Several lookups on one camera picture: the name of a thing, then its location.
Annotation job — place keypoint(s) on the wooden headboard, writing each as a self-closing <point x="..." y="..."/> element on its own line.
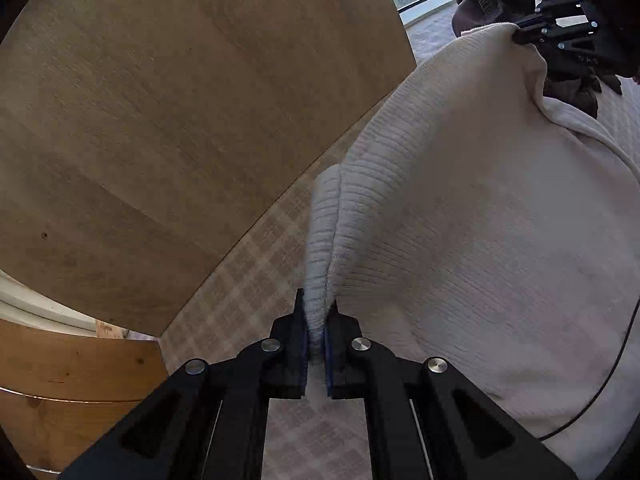
<point x="175" y="110"/>

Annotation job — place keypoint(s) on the cream knit sweater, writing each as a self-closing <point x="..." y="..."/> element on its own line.
<point x="475" y="210"/>

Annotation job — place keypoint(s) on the pink plaid blanket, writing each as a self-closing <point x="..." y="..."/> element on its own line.
<point x="240" y="310"/>

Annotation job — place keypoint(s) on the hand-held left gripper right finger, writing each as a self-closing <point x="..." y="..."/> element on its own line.
<point x="328" y="355"/>

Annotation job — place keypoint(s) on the wooden side panel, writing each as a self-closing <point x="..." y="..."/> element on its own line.
<point x="75" y="375"/>

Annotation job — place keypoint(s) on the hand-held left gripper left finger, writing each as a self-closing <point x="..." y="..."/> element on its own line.
<point x="301" y="350"/>

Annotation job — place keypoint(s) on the dark clothes pile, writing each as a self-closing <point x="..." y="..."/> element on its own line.
<point x="480" y="5"/>

